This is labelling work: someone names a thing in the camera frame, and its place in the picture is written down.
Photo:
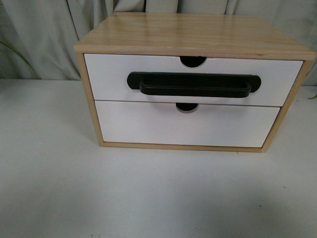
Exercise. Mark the black drawer handle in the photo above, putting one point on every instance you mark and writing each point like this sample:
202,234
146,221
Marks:
194,84

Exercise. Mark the grey-white curtain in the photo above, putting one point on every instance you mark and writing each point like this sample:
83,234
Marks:
37,36

